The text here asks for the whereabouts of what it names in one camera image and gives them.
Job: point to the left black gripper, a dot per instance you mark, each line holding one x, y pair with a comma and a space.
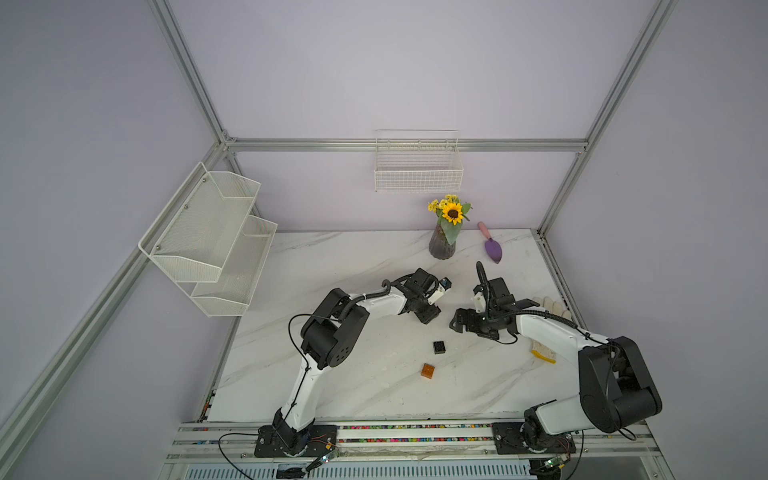
429, 315

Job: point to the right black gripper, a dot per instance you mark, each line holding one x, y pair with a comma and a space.
470, 326

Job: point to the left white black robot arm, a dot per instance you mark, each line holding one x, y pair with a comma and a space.
332, 330

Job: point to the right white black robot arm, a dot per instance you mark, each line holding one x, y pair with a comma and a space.
615, 387

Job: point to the orange square lego brick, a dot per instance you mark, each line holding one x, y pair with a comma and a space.
428, 371

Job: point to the white work glove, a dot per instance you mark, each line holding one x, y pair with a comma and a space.
551, 306

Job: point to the purple pink garden trowel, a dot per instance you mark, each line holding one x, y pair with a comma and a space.
492, 247

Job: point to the sunflower bouquet in grey vase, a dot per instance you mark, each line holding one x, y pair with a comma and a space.
451, 214

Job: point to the white mesh two-tier shelf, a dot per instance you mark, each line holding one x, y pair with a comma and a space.
210, 242

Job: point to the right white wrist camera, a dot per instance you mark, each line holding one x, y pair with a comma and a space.
479, 300

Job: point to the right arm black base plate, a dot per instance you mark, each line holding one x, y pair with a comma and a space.
522, 438

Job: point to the white wire wall basket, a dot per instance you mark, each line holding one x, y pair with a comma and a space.
417, 161

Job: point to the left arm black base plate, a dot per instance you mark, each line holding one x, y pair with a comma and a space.
294, 441

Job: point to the aluminium front rail frame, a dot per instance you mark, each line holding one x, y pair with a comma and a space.
398, 440

